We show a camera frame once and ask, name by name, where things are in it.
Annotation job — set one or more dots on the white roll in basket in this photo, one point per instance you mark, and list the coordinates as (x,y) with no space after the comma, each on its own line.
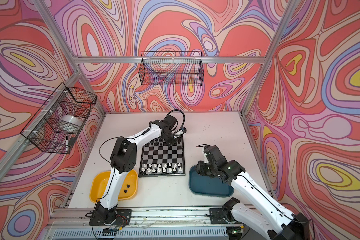
(71,120)

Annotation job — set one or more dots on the yellow plastic tray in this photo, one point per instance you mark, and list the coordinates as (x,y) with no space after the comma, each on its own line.
(128,191)

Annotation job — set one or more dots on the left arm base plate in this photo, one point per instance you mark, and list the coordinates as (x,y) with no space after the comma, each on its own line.
(118,217)

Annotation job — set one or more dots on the teal plastic tray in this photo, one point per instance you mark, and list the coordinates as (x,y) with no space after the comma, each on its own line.
(210,187)

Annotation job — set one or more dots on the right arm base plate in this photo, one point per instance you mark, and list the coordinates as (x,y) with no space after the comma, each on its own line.
(219,216)

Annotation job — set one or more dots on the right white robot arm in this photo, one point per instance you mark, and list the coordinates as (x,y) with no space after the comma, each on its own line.
(271,219)

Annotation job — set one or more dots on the black wire basket back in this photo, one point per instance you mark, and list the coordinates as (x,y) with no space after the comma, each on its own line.
(171,68)

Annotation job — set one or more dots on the black wire basket left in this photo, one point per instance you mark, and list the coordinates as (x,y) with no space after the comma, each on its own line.
(47,132)

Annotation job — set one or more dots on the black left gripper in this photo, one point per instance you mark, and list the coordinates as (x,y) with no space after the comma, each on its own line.
(171,143)

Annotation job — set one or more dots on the black marker in basket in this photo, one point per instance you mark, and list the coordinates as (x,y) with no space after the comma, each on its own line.
(67,145)

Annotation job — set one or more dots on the black white chess board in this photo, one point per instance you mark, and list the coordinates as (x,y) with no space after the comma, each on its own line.
(159,160)

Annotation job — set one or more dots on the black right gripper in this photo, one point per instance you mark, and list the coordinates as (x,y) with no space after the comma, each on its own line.
(201,164)

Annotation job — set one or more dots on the black wire basket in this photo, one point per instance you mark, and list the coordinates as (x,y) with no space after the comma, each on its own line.
(47,132)
(171,68)

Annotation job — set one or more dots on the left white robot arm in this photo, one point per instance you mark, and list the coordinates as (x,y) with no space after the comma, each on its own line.
(123,159)

